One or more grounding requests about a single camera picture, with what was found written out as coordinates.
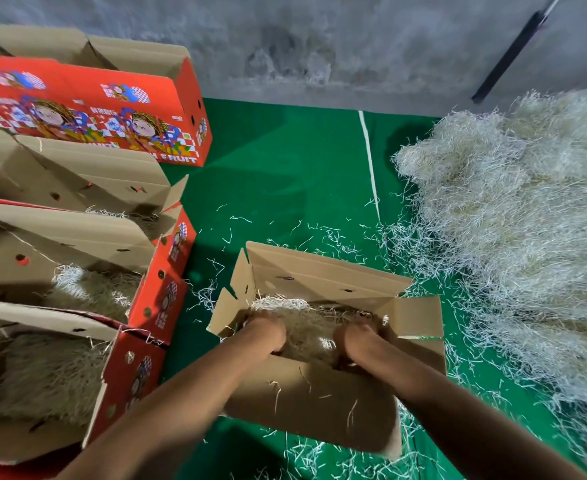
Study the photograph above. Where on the group of red fruit boxes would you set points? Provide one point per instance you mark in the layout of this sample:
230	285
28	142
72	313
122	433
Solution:
73	95

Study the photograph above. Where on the person's left hand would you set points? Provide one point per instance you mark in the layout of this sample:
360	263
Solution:
259	335

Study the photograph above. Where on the handful of shredded paper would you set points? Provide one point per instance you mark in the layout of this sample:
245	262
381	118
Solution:
48	380
309	330
98	293

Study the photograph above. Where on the person's right hand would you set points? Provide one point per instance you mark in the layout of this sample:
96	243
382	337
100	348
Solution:
362	345

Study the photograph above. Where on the person's left forearm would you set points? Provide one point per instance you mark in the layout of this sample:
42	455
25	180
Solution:
163	415

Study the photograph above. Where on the white pole with black grip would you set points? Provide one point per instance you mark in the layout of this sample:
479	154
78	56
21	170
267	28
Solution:
509	60

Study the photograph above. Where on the person's right forearm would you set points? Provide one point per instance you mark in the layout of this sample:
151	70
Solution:
474	420

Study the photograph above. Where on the pile of shredded paper filler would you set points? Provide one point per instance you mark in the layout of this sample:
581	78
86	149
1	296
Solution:
524	215

